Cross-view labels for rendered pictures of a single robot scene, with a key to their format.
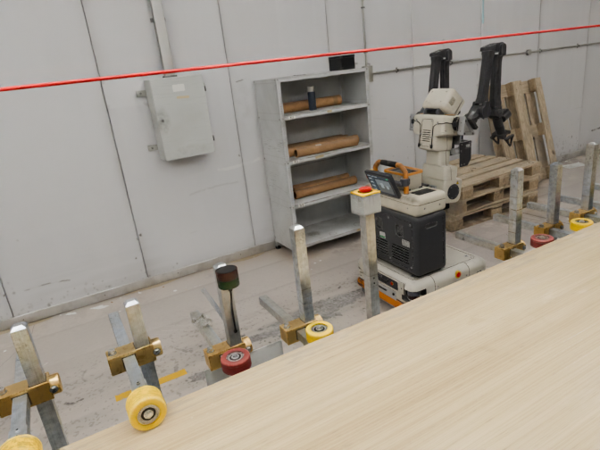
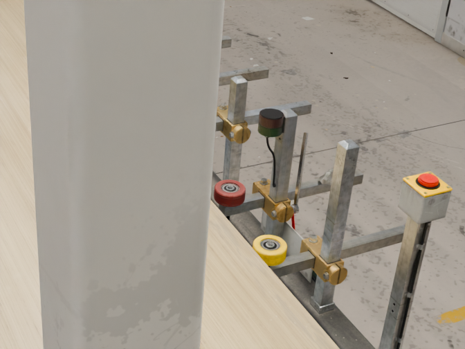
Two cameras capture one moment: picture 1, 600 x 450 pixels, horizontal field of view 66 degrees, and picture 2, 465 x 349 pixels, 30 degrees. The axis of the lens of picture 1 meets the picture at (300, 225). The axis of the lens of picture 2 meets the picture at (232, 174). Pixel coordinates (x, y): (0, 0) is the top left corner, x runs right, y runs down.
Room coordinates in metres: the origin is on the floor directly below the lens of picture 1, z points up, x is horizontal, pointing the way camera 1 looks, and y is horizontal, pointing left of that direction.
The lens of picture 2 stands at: (0.95, -1.64, 2.10)
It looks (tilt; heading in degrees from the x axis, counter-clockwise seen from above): 32 degrees down; 87
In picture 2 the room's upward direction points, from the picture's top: 5 degrees clockwise
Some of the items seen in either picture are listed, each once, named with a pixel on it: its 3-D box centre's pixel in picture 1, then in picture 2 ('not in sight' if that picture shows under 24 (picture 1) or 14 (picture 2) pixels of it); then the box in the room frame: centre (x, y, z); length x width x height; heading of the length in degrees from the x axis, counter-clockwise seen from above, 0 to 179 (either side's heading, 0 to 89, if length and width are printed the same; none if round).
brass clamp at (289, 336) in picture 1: (302, 328); (323, 260); (1.29, 0.03, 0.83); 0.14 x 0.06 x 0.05; 117
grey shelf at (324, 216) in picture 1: (319, 162); not in sight; (4.13, -0.24, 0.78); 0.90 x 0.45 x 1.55; 117
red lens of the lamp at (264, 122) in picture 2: (227, 272); (271, 118); (1.14, 0.21, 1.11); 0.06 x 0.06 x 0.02
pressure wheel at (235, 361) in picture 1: (237, 372); (228, 204); (1.06, 0.21, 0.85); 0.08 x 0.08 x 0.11
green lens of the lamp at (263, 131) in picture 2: (228, 281); (270, 127); (1.14, 0.21, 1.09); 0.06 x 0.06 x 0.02
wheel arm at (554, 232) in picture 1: (536, 228); not in sight; (1.89, -1.04, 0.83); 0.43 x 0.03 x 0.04; 27
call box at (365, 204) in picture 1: (365, 202); (423, 199); (1.42, -0.22, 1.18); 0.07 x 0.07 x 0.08; 27
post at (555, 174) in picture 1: (553, 216); not in sight; (1.87, -1.10, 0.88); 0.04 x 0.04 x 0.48; 27
